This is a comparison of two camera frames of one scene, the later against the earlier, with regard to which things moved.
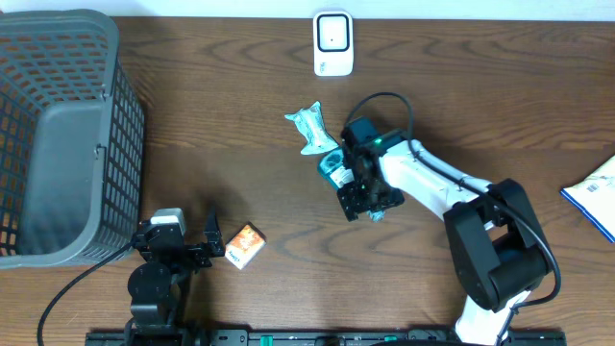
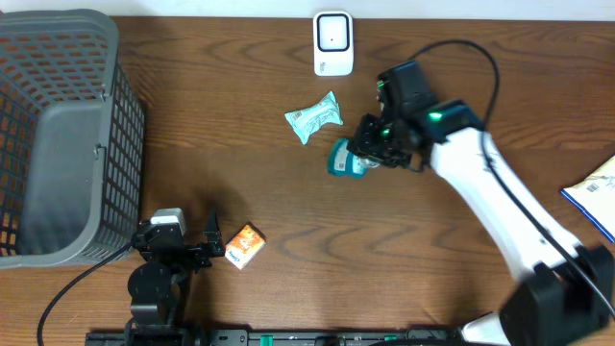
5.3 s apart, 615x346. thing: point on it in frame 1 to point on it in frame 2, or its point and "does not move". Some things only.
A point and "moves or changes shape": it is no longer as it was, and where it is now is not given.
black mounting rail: (334, 337) does not move
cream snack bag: (595, 198) does not move
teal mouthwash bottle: (332, 165) moves or changes shape
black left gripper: (204, 255) does not move
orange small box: (244, 245) does not move
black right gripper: (351, 206) to (364, 144)
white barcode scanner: (332, 43) does not move
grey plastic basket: (72, 140) does not move
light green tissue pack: (309, 122) to (306, 122)
